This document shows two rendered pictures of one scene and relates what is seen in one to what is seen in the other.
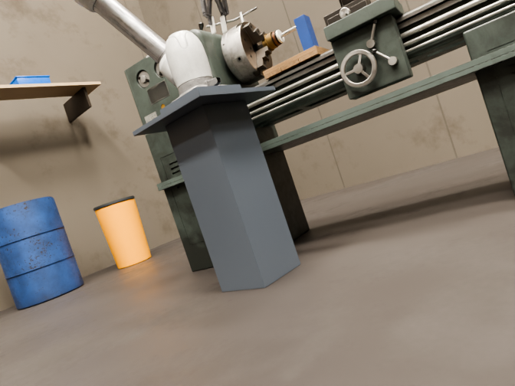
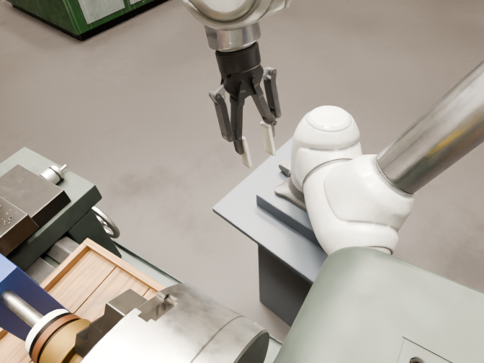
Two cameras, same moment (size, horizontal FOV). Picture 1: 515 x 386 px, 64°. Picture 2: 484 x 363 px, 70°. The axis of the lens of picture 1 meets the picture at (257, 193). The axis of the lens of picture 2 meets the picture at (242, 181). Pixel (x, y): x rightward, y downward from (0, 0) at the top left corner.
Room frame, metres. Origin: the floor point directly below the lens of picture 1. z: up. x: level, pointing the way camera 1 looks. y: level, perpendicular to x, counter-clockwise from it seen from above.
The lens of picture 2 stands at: (2.36, -0.08, 1.59)
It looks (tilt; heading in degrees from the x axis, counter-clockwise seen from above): 49 degrees down; 184
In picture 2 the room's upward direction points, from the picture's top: 4 degrees counter-clockwise
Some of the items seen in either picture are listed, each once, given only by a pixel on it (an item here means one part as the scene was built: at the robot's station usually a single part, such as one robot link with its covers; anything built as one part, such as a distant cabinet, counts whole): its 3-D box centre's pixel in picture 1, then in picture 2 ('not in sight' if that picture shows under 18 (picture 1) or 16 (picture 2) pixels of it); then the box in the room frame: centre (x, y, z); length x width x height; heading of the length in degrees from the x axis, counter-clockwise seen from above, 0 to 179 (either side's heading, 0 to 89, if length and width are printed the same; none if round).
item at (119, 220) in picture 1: (124, 232); not in sight; (4.16, 1.40, 0.33); 0.41 x 0.41 x 0.65
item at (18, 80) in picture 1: (31, 84); not in sight; (4.20, 1.81, 2.03); 0.33 x 0.23 x 0.11; 139
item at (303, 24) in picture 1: (308, 39); (21, 305); (2.13, -0.50, 1.00); 0.08 x 0.06 x 0.23; 149
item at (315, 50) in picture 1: (303, 65); (73, 345); (2.17, -0.44, 0.89); 0.36 x 0.30 x 0.04; 149
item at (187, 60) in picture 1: (187, 59); (324, 150); (1.73, 0.10, 0.97); 0.18 x 0.16 x 0.22; 7
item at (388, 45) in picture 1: (369, 58); (72, 221); (1.77, -0.64, 0.73); 0.27 x 0.12 x 0.27; 59
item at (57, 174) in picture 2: (344, 13); (55, 172); (1.76, -0.59, 0.95); 0.07 x 0.04 x 0.04; 149
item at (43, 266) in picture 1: (35, 250); not in sight; (3.67, 2.04, 0.43); 0.58 x 0.58 x 0.86
